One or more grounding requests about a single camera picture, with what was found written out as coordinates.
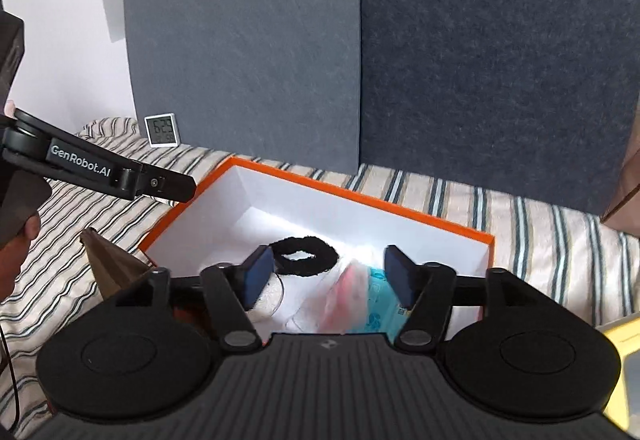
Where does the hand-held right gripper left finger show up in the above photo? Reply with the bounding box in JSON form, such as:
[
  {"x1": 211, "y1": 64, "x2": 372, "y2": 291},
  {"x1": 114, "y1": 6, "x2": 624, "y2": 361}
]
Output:
[{"x1": 115, "y1": 245, "x2": 276, "y2": 351}]

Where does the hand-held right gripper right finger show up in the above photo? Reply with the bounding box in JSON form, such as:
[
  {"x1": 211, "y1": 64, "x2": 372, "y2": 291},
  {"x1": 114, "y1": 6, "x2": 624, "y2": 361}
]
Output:
[{"x1": 384, "y1": 245, "x2": 536, "y2": 350}]

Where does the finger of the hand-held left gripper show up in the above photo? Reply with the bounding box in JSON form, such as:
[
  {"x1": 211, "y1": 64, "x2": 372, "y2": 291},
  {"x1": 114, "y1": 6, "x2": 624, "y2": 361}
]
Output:
[{"x1": 114, "y1": 161, "x2": 197, "y2": 203}]

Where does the white round pad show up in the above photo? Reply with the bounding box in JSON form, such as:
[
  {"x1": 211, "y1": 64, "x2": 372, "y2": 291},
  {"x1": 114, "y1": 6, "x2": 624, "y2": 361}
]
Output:
[{"x1": 245, "y1": 272, "x2": 288, "y2": 321}]

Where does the light blue tissue packet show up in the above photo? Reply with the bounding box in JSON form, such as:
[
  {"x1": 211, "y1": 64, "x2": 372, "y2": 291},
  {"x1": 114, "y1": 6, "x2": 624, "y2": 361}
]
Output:
[{"x1": 350, "y1": 265, "x2": 416, "y2": 336}]

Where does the pink tissue pack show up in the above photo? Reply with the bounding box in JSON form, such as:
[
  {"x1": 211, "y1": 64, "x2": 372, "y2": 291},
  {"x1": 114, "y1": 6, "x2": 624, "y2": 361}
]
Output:
[{"x1": 320, "y1": 262, "x2": 373, "y2": 336}]

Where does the black fuzzy scrunchie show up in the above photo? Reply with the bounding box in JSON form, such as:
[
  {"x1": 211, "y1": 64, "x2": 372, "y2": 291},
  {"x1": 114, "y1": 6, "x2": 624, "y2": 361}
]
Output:
[{"x1": 270, "y1": 236, "x2": 338, "y2": 278}]

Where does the orange cardboard box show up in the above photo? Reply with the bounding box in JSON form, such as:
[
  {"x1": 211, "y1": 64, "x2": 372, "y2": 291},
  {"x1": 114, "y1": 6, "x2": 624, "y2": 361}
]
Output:
[{"x1": 137, "y1": 156, "x2": 497, "y2": 336}]

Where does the person's left hand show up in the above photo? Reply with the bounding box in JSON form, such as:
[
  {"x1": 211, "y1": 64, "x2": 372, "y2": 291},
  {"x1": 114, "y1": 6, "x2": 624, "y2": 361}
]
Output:
[{"x1": 0, "y1": 214, "x2": 41, "y2": 303}]

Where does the white digital thermometer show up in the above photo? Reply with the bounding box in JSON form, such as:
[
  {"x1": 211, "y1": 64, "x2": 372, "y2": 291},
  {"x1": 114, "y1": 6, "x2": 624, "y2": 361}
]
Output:
[{"x1": 144, "y1": 115, "x2": 178, "y2": 148}]

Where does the olive bag with red stripe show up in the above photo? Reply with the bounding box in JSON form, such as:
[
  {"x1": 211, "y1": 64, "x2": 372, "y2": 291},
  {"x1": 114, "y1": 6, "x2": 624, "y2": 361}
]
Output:
[{"x1": 80, "y1": 227, "x2": 156, "y2": 301}]

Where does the striped bed sheet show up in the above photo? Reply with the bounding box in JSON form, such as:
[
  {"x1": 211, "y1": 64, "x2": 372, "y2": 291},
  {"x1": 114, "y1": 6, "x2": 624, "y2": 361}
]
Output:
[{"x1": 0, "y1": 117, "x2": 640, "y2": 440}]

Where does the light grey felt panel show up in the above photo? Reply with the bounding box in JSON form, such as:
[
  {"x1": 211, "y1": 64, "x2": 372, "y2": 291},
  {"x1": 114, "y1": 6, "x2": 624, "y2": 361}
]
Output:
[{"x1": 122, "y1": 0, "x2": 362, "y2": 175}]

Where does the brown paper bag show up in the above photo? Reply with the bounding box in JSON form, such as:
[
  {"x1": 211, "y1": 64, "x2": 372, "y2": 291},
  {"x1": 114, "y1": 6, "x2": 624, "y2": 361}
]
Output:
[{"x1": 600, "y1": 155, "x2": 640, "y2": 238}]

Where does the dark blue felt panel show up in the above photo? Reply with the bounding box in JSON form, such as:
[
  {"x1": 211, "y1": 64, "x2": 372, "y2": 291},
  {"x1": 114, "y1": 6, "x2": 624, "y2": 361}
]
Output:
[{"x1": 356, "y1": 0, "x2": 640, "y2": 215}]

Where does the clear plastic storage container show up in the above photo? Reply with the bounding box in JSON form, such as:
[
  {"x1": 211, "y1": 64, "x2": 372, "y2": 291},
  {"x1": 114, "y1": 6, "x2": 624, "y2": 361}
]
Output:
[{"x1": 597, "y1": 315, "x2": 640, "y2": 431}]

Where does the black cable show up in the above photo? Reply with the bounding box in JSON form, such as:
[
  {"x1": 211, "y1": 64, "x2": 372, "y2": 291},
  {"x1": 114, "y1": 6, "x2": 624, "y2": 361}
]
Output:
[{"x1": 0, "y1": 320, "x2": 21, "y2": 426}]

